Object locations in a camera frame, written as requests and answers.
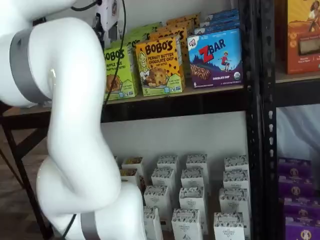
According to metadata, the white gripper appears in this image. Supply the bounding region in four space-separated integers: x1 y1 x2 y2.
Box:
92 0 121 49

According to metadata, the green Bobo's apple pie box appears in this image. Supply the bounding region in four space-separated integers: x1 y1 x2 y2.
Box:
124 28 154 42
132 21 164 34
103 45 139 101
117 37 141 50

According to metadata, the yellow Bobo's peanut butter box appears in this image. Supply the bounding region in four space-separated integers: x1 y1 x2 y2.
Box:
149 26 190 76
159 18 196 34
135 34 187 97
166 12 201 26

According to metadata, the black metal shelf rack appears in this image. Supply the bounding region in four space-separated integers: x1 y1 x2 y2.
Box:
0 0 262 240
261 0 320 240

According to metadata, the blue Zbar snack box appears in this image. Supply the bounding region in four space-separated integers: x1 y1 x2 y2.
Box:
187 27 244 89
205 8 240 21
194 20 241 36
199 14 241 27

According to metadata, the wooden shelf board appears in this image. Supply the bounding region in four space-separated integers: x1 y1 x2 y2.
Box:
0 83 245 117

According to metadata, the yellow white granola box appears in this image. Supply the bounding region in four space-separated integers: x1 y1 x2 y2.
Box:
121 156 145 176
119 168 140 189

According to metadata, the white organic pantry box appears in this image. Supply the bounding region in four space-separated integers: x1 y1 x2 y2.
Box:
218 187 251 216
150 167 176 191
185 153 209 174
222 169 251 192
142 205 164 240
156 155 180 174
213 212 245 240
143 185 169 214
170 208 202 240
178 185 206 214
180 167 205 191
223 154 250 174

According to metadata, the large orange snack box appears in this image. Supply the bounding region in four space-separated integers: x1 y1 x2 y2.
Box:
284 0 320 76

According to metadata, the purple snack box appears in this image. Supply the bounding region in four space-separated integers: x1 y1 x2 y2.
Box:
277 174 315 199
277 157 312 177
284 215 320 240
283 197 320 219

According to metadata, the translucent plastic sheet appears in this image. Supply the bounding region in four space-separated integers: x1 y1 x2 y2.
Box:
275 107 320 161

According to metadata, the black cable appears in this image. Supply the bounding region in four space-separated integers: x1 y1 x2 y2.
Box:
70 0 127 105

